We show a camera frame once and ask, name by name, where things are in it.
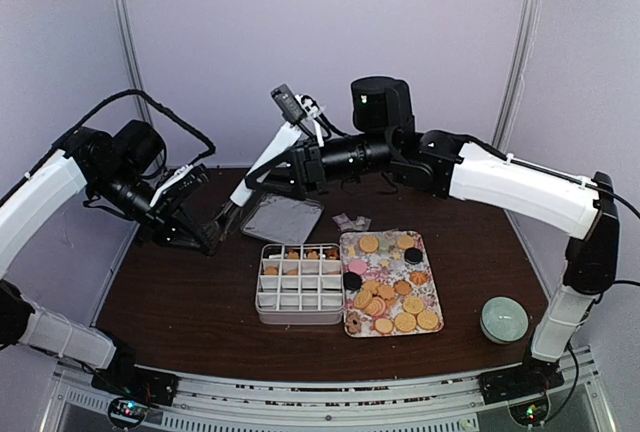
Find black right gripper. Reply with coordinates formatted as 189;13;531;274
242;131;395;202

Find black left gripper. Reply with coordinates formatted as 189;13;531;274
91;165;212;252

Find silver serving tongs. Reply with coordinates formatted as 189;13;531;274
214;124;304;238

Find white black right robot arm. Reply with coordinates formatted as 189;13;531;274
241;126;624;394

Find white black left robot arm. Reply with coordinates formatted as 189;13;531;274
1;116;219;396

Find silver tin lid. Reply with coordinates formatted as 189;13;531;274
240;193;324;244

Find clear printed cookie wrappers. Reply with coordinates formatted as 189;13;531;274
332;213;371;232

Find grey divided cookie tin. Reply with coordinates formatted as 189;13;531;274
255;243;345;326

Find round tan perforated biscuit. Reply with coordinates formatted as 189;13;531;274
358;235;380;254

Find pink sandwich cookie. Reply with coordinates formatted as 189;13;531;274
348;259;368;275

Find black sandwich cookie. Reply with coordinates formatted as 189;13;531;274
404;247;424;265
343;272;363;291

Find tan biscuit at tongs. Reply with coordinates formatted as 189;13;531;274
396;234;414;250

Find floral rectangular tray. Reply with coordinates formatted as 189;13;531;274
339;230;444;339

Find flower shaped brown cookie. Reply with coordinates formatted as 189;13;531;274
344;312;362;336

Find swirl shaped orange cookie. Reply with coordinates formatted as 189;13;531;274
409;271;428;286

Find pale green ceramic bowl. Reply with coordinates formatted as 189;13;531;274
480;296;529;345

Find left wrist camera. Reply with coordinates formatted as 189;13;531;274
149;164;208;208

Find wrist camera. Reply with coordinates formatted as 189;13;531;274
350;76;415;133
149;164;208;208

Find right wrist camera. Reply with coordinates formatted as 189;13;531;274
350;76;415;133

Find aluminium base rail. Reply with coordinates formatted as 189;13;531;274
36;347;620;431

